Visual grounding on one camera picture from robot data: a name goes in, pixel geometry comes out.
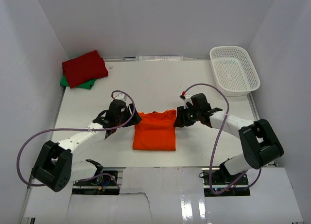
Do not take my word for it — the orange t shirt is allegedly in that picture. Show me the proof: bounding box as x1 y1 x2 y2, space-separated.
133 110 176 151

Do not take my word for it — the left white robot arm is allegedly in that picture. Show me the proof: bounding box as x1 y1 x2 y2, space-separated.
31 99 141 192

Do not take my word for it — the white perforated plastic basket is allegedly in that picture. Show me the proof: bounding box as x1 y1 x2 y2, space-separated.
209 46 260 97

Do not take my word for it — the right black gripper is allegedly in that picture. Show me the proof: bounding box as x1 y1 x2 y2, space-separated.
173 105 201 128

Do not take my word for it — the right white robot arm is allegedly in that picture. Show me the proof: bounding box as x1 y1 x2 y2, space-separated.
174 93 284 185

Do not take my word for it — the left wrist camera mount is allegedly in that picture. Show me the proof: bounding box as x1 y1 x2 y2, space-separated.
112 92 127 103

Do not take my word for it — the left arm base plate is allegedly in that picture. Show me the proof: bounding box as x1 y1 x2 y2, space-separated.
72 170 121 195

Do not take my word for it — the paper strip at back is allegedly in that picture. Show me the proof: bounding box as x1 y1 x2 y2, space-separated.
135 56 183 62

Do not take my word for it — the red folded t shirt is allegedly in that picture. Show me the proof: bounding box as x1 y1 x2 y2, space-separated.
62 50 109 88

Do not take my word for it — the white paper sheet front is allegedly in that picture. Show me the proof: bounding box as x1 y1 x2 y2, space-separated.
24 167 303 224

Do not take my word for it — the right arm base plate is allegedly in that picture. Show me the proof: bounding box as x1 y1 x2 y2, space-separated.
199 170 251 197

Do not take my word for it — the green folded t shirt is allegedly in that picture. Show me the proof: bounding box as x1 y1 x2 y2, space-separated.
60 75 96 90

